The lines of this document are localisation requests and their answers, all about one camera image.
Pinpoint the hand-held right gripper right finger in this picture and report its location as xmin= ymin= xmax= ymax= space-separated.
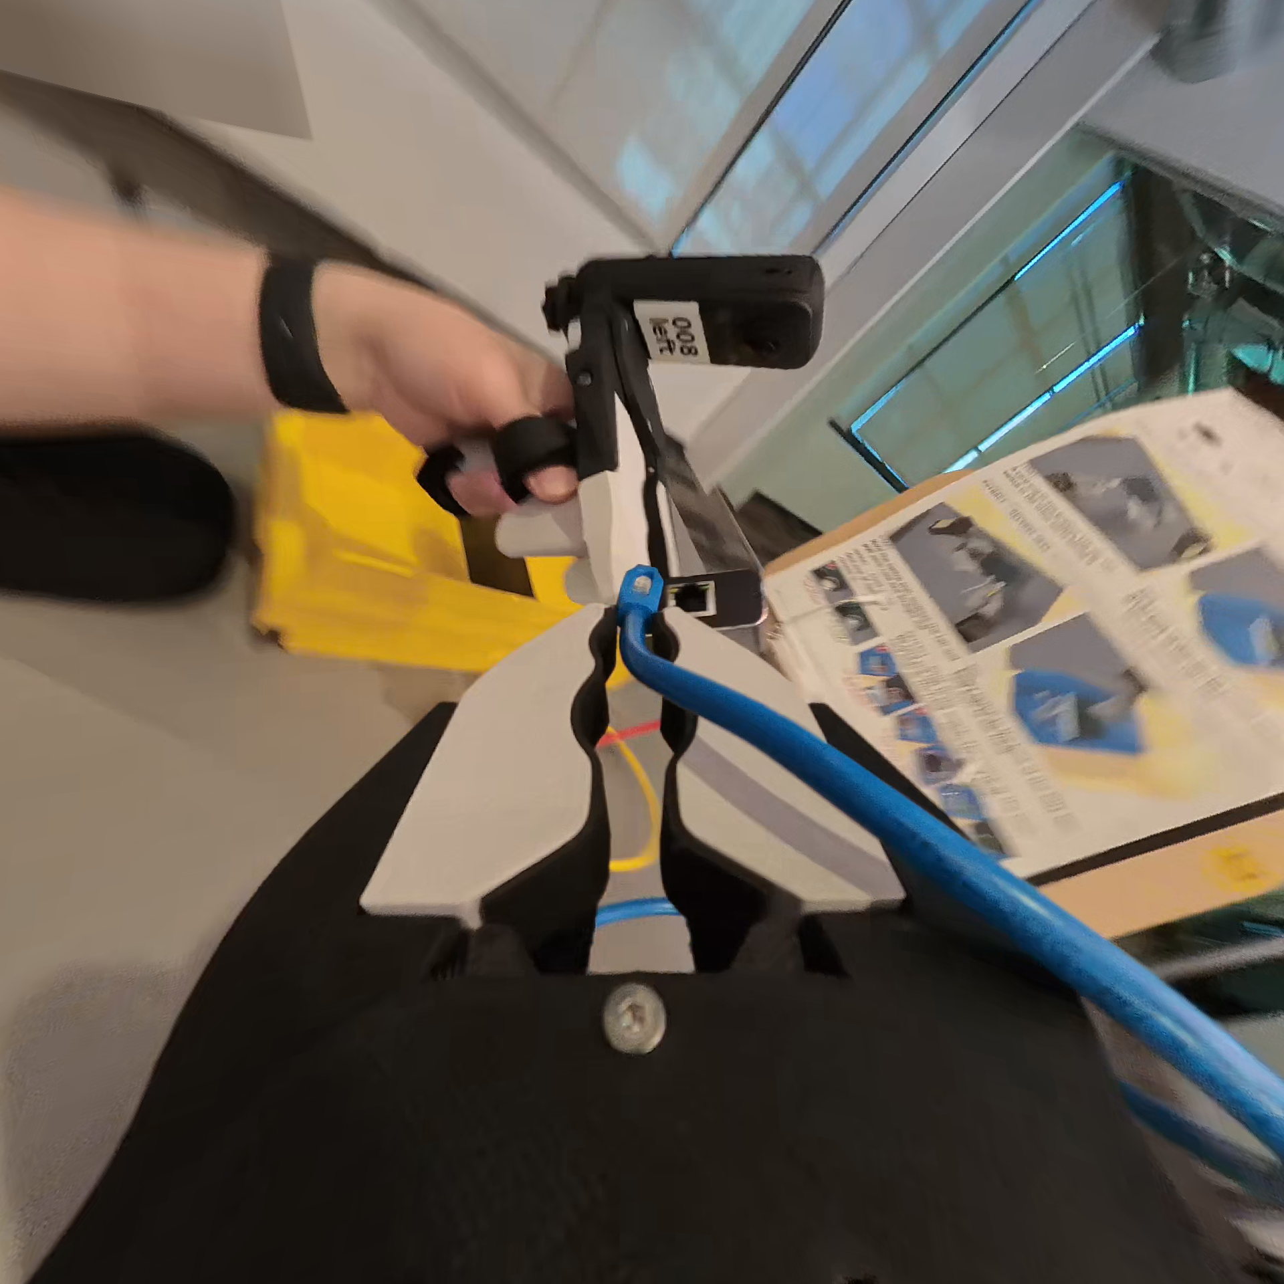
xmin=657 ymin=606 xmax=910 ymax=976

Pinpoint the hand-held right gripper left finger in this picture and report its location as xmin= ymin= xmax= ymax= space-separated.
xmin=359 ymin=604 xmax=614 ymax=975

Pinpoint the person's left forearm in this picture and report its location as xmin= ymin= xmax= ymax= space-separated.
xmin=0 ymin=184 xmax=273 ymax=428

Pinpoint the instruction sign board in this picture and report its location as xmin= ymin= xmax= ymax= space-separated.
xmin=764 ymin=389 xmax=1284 ymax=939

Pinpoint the yellow ethernet cable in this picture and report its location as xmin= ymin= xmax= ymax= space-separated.
xmin=606 ymin=742 xmax=664 ymax=875

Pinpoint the black smartwatch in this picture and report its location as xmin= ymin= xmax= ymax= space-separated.
xmin=259 ymin=258 xmax=348 ymax=414

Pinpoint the black ethernet splitter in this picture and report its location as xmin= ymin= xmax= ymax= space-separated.
xmin=652 ymin=439 xmax=767 ymax=630

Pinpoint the person's left hand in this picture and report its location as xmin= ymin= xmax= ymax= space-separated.
xmin=313 ymin=263 xmax=584 ymax=517

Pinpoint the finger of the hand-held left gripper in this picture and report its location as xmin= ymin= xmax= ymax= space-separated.
xmin=565 ymin=401 xmax=669 ymax=608

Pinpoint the blue ethernet cable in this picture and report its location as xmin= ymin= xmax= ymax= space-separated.
xmin=594 ymin=564 xmax=1284 ymax=1200

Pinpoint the yellow plastic bin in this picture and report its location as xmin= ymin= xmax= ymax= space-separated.
xmin=251 ymin=410 xmax=629 ymax=694

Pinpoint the black wrist rest pad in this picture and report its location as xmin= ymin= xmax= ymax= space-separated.
xmin=0 ymin=431 xmax=237 ymax=603

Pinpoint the large paned window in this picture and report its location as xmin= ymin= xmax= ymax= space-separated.
xmin=617 ymin=0 xmax=1036 ymax=257

